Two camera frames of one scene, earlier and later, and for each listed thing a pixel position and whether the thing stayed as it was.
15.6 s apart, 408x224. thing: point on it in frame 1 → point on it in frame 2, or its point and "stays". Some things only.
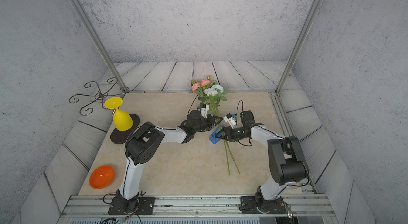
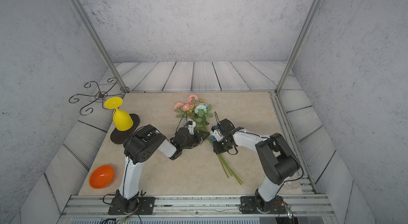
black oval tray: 118,137 stays
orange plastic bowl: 102,177 stays
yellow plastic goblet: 121,120 stays
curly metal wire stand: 100,95 stays
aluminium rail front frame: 308,209 stays
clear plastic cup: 292,187 stays
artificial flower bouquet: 210,92 → 197,111
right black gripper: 227,131 → 217,149
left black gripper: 210,119 → 198,137
